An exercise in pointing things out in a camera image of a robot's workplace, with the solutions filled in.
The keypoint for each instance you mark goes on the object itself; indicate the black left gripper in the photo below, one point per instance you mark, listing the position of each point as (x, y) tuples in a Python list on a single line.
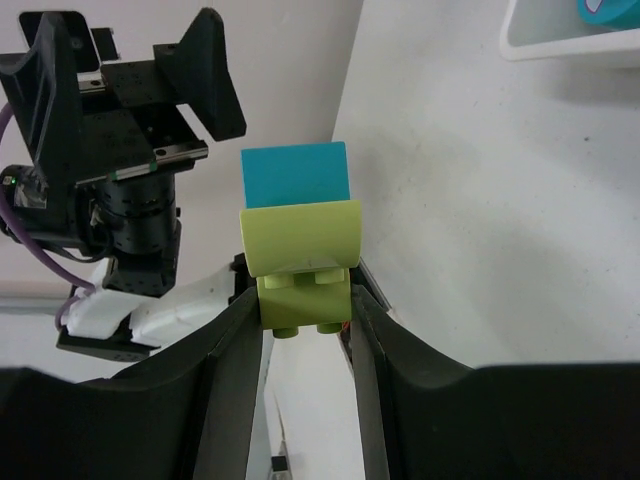
[(124, 123)]

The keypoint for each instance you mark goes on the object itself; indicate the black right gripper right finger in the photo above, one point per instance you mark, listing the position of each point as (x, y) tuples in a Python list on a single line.
[(423, 415)]

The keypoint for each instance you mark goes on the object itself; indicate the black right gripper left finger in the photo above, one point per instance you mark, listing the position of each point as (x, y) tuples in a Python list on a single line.
[(184, 413)]

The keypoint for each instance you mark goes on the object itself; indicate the lime green stepped lego brick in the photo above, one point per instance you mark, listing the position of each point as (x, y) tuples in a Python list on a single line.
[(301, 257)]

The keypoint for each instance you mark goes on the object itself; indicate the teal frog lego brick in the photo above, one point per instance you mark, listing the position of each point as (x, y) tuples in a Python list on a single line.
[(612, 14)]

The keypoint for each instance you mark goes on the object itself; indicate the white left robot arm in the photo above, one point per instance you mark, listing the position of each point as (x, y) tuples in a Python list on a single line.
[(130, 227)]

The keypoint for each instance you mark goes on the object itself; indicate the white divided plastic tray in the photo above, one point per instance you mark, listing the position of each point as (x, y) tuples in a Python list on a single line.
[(542, 30)]

